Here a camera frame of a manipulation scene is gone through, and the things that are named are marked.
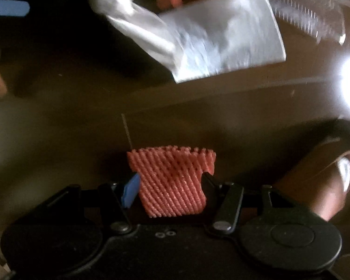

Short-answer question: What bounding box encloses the white plastic bag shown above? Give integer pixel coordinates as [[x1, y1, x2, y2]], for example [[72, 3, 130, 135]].
[[89, 0, 287, 84]]

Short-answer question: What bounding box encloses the person's foot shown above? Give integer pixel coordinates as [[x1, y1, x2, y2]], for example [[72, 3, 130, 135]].
[[273, 144, 350, 223]]

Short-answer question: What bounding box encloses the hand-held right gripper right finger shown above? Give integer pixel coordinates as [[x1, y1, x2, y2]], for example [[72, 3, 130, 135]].
[[201, 173, 312, 234]]

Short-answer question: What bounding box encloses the pink foam fruit net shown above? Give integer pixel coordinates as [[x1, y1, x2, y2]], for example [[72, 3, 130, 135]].
[[127, 145, 217, 219]]

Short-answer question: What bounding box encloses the clear plastic container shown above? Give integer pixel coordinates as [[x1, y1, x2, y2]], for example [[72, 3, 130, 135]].
[[222, 0, 346, 46]]

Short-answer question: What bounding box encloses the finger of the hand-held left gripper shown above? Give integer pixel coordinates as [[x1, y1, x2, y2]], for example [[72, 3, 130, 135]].
[[0, 0, 30, 17]]

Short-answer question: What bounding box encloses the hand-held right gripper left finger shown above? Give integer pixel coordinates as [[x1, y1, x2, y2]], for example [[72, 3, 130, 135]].
[[23, 173, 141, 235]]

